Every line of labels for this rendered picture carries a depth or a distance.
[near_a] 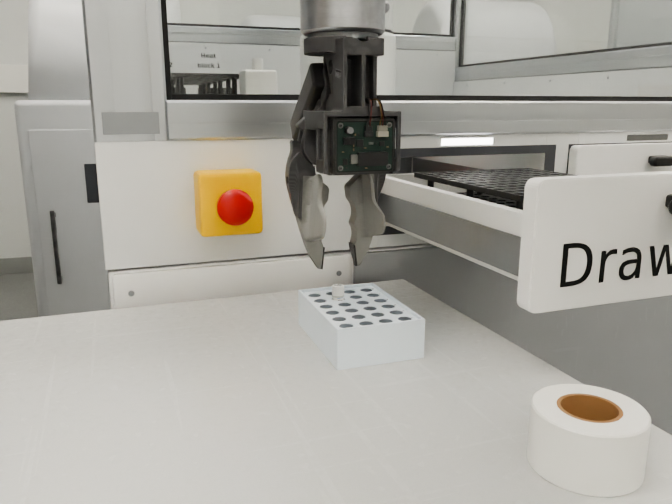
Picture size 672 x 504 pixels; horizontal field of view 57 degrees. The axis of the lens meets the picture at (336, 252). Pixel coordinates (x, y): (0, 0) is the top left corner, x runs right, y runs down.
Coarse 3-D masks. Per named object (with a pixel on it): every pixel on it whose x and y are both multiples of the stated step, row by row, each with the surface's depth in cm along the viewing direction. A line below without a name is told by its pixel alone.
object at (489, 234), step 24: (384, 192) 80; (408, 192) 73; (432, 192) 68; (456, 192) 86; (408, 216) 73; (432, 216) 68; (456, 216) 63; (480, 216) 59; (504, 216) 56; (432, 240) 68; (456, 240) 63; (480, 240) 59; (504, 240) 55; (480, 264) 60; (504, 264) 56
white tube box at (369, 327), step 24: (312, 288) 65; (360, 288) 66; (312, 312) 60; (336, 312) 59; (360, 312) 58; (384, 312) 58; (408, 312) 58; (312, 336) 60; (336, 336) 53; (360, 336) 54; (384, 336) 54; (408, 336) 55; (336, 360) 54; (360, 360) 54; (384, 360) 55
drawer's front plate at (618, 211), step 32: (544, 192) 48; (576, 192) 49; (608, 192) 50; (640, 192) 52; (544, 224) 49; (576, 224) 50; (608, 224) 51; (640, 224) 52; (544, 256) 50; (576, 256) 51; (608, 256) 52; (544, 288) 50; (576, 288) 52; (608, 288) 53; (640, 288) 54
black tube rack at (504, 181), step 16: (416, 176) 79; (432, 176) 75; (448, 176) 75; (464, 176) 76; (480, 176) 75; (496, 176) 75; (512, 176) 76; (528, 176) 75; (544, 176) 75; (464, 192) 82; (480, 192) 66; (496, 192) 63; (512, 192) 61
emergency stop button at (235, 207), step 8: (224, 192) 67; (232, 192) 67; (240, 192) 67; (224, 200) 67; (232, 200) 67; (240, 200) 67; (248, 200) 68; (224, 208) 67; (232, 208) 67; (240, 208) 67; (248, 208) 68; (224, 216) 67; (232, 216) 67; (240, 216) 67; (248, 216) 68; (232, 224) 68; (240, 224) 68
